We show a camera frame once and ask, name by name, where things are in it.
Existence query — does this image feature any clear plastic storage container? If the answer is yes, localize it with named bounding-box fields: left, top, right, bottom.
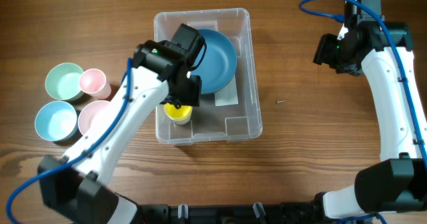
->
left=154, top=8, right=263, bottom=145

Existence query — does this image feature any mint green bowl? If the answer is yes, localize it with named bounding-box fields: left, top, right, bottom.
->
left=45, top=63, right=83, bottom=101

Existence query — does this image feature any yellow plastic cup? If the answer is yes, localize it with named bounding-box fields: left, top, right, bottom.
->
left=163, top=103, right=193, bottom=121

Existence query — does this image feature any pink bowl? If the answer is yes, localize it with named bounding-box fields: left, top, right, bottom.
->
left=77, top=100, right=109, bottom=135

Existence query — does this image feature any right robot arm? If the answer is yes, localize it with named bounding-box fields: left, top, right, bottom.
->
left=314, top=0, right=426, bottom=223

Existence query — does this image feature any cream plastic cup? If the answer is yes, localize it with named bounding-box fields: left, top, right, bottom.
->
left=166, top=113, right=191, bottom=125

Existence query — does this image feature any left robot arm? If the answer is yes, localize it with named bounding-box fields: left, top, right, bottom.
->
left=37, top=24, right=207, bottom=223

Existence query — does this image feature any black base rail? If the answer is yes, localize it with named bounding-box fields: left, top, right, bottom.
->
left=77, top=202, right=373, bottom=224

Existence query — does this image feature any white label in container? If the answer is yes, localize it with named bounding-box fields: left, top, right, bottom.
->
left=214, top=76, right=239, bottom=107

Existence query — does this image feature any light blue bowl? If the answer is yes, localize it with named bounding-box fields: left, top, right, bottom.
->
left=35, top=101, right=77, bottom=142

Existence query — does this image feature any dark blue bowl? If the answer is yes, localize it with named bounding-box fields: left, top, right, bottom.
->
left=191, top=29, right=238, bottom=94

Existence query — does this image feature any pink plastic cup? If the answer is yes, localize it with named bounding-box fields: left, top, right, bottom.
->
left=79, top=69, right=111, bottom=99

